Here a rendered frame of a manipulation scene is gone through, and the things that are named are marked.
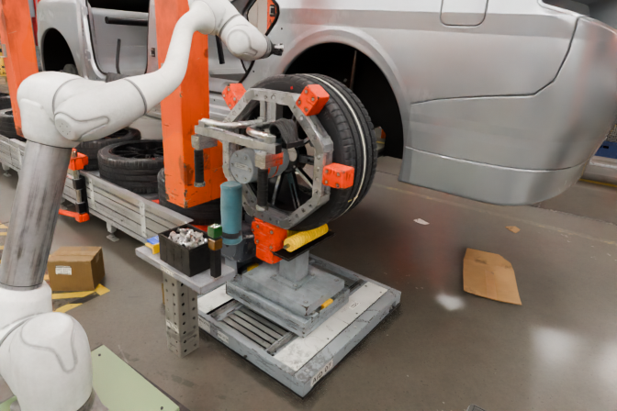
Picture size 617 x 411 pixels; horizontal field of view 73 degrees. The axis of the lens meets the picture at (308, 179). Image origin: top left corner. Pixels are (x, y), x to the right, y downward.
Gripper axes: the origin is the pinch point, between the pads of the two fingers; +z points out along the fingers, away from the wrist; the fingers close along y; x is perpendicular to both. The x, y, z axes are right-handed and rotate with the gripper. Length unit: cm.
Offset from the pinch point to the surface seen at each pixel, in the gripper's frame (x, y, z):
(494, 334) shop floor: -142, 84, 31
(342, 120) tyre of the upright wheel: -28.8, 25.9, -13.0
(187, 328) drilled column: -110, -46, -24
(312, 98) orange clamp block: -19.7, 17.3, -21.4
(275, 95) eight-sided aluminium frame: -17.3, 1.6, -13.8
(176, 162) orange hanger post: -43, -57, 6
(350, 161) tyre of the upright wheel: -44, 28, -15
